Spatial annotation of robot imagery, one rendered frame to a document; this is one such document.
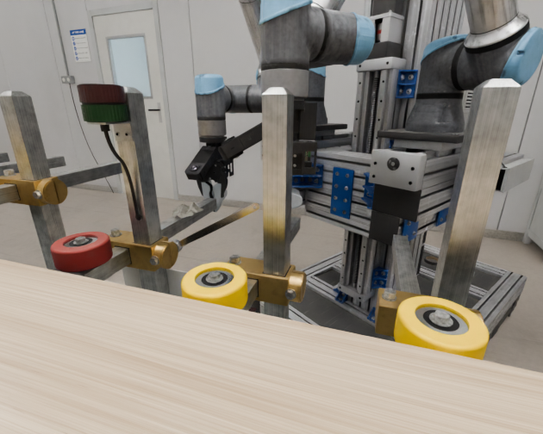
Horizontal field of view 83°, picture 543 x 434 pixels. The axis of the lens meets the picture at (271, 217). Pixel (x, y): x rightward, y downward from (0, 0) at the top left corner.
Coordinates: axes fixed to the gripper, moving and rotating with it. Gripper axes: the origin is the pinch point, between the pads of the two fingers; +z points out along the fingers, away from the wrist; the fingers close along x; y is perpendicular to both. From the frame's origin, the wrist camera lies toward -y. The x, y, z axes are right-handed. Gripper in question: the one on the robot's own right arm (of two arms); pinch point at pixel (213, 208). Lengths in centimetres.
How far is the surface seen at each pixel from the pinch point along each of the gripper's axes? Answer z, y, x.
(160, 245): -4.1, -33.2, -7.4
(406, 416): -7, -57, -46
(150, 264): -0.7, -34.7, -5.9
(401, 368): -7, -53, -46
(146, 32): -103, 239, 200
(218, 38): -92, 235, 114
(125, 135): -23.3, -34.5, -4.7
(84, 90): -29.6, -39.9, -4.0
